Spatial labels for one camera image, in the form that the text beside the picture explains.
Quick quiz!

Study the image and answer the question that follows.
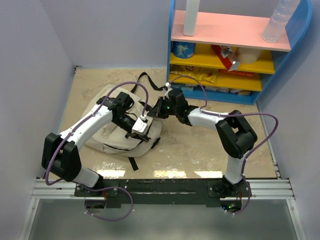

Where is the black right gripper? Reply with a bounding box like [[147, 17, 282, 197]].
[[148, 96, 179, 119]]

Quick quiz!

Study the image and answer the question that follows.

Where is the beige canvas backpack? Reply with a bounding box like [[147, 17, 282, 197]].
[[85, 85, 162, 171]]

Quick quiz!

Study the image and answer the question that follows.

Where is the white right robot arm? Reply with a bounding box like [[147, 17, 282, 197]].
[[147, 89, 258, 198]]

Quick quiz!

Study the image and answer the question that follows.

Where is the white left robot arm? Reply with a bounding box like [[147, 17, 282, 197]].
[[41, 92, 149, 196]]

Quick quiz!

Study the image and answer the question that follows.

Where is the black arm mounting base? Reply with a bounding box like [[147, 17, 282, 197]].
[[74, 178, 252, 210]]

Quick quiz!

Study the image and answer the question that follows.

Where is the yellow chips bag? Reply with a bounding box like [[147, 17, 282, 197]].
[[169, 64, 219, 83]]

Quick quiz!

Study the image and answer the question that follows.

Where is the blue round can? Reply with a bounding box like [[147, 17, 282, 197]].
[[172, 41, 196, 59]]

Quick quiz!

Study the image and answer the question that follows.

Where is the red flat box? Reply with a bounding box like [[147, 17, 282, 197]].
[[218, 69, 255, 78]]

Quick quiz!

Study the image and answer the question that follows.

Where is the blue shelf unit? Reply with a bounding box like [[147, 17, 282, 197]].
[[166, 0, 313, 105]]

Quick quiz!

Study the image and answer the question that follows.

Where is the red snack carton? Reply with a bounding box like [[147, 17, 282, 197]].
[[211, 44, 241, 72]]

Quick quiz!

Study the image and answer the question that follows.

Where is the white cup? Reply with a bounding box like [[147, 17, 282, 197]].
[[235, 47, 262, 64]]

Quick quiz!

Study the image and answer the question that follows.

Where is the white tall bottle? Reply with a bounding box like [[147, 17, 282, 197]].
[[183, 0, 200, 37]]

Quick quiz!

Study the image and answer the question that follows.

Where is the clear plastic water bottle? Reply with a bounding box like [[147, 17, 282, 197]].
[[261, 0, 300, 43]]

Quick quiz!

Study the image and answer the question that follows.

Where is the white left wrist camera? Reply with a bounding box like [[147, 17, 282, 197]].
[[131, 115, 148, 135]]

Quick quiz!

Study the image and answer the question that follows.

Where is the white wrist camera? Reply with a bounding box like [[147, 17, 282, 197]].
[[131, 115, 148, 135], [163, 82, 173, 98]]

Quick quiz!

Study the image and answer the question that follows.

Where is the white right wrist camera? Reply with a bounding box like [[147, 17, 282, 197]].
[[163, 82, 173, 98]]

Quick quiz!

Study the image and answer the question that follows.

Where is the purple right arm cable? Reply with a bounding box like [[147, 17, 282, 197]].
[[166, 75, 280, 216]]

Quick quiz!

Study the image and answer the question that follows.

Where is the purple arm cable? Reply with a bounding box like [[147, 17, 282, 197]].
[[166, 75, 280, 216], [44, 81, 135, 221]]

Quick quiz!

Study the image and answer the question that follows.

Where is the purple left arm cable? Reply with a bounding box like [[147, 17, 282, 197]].
[[44, 81, 135, 221]]

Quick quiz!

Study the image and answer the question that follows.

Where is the aluminium rail frame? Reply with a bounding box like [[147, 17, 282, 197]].
[[19, 178, 306, 240]]

